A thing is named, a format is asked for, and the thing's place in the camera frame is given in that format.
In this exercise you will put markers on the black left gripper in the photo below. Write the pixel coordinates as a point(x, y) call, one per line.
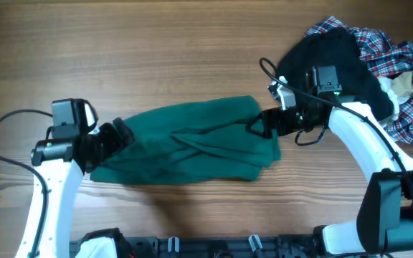
point(117, 144)

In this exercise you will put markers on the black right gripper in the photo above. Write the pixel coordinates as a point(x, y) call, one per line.
point(267, 116)

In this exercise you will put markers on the dark green skirt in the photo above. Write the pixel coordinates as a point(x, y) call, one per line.
point(190, 143)

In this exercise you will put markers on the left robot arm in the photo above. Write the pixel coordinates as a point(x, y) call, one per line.
point(57, 178)

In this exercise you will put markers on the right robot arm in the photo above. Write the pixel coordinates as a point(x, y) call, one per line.
point(384, 223)

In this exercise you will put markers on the black garment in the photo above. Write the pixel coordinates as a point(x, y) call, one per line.
point(335, 48)

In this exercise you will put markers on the white garment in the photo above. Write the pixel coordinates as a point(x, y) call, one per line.
point(386, 84)

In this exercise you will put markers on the red plaid shirt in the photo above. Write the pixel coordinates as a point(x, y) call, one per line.
point(383, 58)

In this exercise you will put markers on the beige garment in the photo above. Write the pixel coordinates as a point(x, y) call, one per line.
point(402, 86)

